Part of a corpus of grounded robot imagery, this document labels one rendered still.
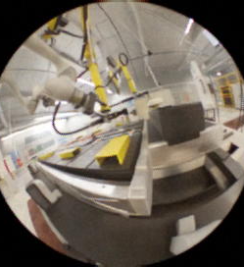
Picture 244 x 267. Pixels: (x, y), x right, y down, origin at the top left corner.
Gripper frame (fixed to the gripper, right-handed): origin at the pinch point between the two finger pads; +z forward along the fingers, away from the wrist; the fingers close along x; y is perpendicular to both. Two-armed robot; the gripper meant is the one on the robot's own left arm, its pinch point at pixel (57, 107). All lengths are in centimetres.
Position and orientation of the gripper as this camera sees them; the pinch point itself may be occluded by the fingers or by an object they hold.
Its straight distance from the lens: 71.4
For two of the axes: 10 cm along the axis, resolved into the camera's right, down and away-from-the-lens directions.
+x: 2.1, -7.3, 6.5
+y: 6.4, -4.0, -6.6
